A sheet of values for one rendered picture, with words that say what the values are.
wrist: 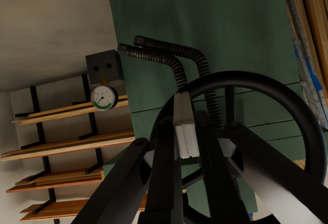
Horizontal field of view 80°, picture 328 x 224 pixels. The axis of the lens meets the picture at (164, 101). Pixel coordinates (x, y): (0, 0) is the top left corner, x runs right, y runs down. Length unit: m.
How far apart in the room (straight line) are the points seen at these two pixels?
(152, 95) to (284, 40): 0.36
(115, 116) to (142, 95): 2.74
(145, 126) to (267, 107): 0.32
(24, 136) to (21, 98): 0.67
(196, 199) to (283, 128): 0.27
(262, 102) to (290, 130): 0.09
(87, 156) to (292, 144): 3.31
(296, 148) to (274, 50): 0.25
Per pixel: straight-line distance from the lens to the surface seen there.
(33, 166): 4.31
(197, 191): 0.47
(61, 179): 3.42
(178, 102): 0.18
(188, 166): 0.45
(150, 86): 0.53
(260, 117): 0.55
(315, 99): 1.42
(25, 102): 4.25
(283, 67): 0.57
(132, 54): 0.45
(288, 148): 0.59
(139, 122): 0.54
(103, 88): 0.51
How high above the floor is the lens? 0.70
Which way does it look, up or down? 1 degrees down
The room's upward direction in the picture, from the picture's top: 169 degrees clockwise
